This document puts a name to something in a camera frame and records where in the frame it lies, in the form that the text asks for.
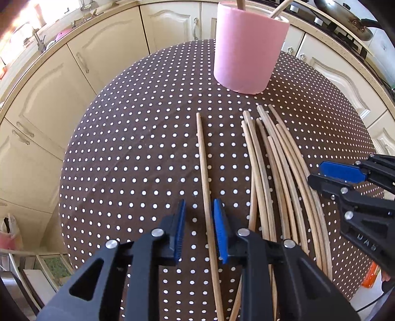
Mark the single wooden chopstick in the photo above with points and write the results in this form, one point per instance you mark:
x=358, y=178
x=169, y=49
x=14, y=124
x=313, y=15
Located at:
x=240, y=3
x=204, y=185
x=280, y=8

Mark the pink plastic bowl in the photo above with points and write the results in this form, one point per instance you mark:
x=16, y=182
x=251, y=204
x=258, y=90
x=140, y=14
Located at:
x=60, y=35

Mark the black gas stove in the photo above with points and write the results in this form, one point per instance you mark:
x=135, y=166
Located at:
x=348, y=38

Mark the orange and white package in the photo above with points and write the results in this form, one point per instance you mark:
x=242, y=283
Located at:
x=372, y=276

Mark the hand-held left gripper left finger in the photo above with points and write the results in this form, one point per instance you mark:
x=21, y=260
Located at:
x=180, y=230

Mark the brown polka dot tablecloth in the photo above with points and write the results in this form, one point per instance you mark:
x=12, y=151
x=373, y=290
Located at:
x=123, y=185

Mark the pink plastic bag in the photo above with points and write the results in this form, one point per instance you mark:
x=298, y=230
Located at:
x=9, y=231

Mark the steel frying pan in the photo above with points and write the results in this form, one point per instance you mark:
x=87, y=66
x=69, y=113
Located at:
x=342, y=15

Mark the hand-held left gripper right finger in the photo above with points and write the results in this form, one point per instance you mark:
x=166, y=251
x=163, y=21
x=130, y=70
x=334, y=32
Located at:
x=220, y=230

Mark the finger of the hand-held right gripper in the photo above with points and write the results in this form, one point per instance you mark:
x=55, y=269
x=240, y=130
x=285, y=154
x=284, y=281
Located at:
x=339, y=171
x=324, y=185

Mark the metal sink faucet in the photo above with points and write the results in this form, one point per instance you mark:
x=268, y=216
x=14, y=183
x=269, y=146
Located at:
x=37, y=38

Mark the beige speckled countertop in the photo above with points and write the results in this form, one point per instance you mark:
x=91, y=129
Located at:
x=32, y=69

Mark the bunch of wooden chopsticks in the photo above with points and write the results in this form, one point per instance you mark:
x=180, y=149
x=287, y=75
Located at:
x=287, y=185

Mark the pink cup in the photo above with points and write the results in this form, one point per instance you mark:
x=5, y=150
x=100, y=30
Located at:
x=247, y=46

